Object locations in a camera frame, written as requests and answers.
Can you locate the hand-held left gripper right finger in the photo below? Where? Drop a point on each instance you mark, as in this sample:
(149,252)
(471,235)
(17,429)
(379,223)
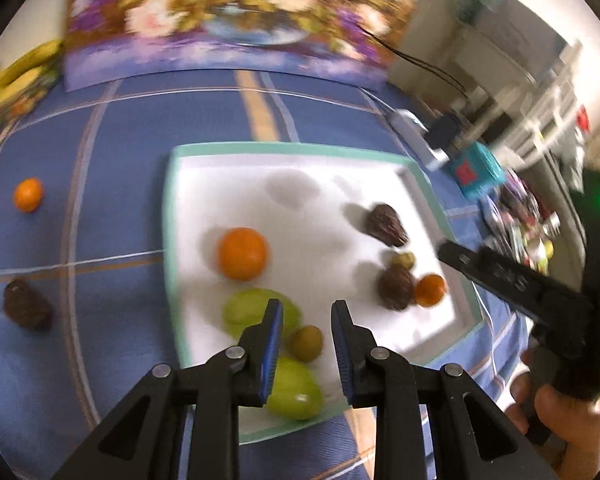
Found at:
(342,355)

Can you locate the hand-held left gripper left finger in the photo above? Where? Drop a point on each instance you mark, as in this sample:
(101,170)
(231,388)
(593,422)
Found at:
(272,350)

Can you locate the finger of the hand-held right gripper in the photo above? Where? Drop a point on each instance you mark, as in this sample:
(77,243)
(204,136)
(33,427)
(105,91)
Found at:
(505,275)

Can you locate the brown kiwi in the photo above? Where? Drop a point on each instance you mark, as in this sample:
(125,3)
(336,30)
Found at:
(307,342)

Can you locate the green mango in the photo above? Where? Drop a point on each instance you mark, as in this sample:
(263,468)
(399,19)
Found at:
(300,390)
(245,310)

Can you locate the brown ridged fruit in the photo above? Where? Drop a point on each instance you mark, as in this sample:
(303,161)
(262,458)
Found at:
(387,225)
(396,287)
(26,304)

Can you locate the large orange with stem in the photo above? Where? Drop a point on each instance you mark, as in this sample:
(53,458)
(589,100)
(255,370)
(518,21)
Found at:
(242,253)

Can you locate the small yellow-brown fruit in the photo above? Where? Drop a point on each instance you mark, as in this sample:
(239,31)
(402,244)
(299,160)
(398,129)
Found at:
(404,260)

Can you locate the white tray with green rim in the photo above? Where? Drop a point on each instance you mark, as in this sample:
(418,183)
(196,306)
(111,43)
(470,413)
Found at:
(305,220)

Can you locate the person's right hand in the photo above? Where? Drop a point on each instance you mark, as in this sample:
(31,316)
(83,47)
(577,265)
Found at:
(570,425)

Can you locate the pile of colourful packets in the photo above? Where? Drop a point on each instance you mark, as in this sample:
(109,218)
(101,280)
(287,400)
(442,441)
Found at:
(520,215)

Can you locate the teal box with red label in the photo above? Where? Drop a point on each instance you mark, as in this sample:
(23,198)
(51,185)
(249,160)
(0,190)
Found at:
(480,170)

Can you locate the dark blue adapter box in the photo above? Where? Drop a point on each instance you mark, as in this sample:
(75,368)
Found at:
(445,130)

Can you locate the white power strip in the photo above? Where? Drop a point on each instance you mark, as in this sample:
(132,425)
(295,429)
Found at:
(415,135)

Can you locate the small red object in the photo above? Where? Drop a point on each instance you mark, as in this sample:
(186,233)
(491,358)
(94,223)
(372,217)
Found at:
(582,120)

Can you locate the white shelving unit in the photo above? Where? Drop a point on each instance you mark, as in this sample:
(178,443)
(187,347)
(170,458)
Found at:
(505,50)

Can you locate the blue plaid tablecloth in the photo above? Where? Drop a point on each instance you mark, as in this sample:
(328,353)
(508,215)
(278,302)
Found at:
(105,160)

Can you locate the floral painting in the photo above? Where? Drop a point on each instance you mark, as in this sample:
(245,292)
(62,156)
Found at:
(230,20)

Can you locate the banana bunch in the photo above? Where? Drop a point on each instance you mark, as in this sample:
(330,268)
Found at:
(15,80)

